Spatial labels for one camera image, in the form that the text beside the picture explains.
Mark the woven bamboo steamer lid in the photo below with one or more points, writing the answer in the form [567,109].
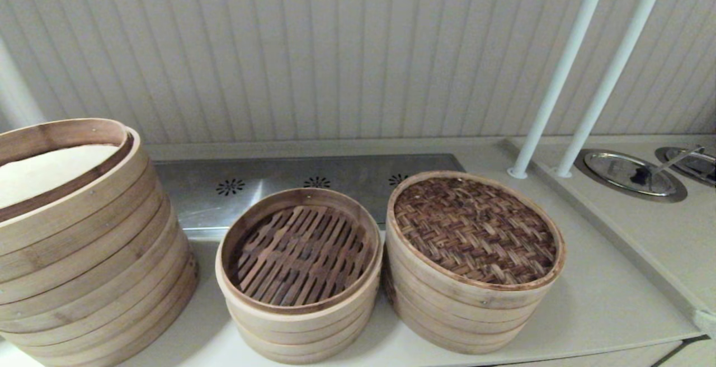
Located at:
[475,227]

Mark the small slatted bamboo steamer stack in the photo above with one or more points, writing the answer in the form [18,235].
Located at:
[302,333]

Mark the cloth-lined bamboo steamer stack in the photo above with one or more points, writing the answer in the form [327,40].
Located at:
[447,322]

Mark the round steel lid black knob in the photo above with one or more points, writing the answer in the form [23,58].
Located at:
[609,168]

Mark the large bamboo steamer stack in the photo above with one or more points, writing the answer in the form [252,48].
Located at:
[84,277]

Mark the white steamer liner cloth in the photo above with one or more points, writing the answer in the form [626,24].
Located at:
[45,174]

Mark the round steel pot lid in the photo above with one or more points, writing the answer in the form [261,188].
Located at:
[702,168]

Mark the stainless steel vent panel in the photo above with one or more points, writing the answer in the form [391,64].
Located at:
[268,177]

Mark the white metal pole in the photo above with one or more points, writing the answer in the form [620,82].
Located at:
[559,76]
[609,76]

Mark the white cabinet door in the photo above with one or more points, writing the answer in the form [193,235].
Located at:
[702,356]

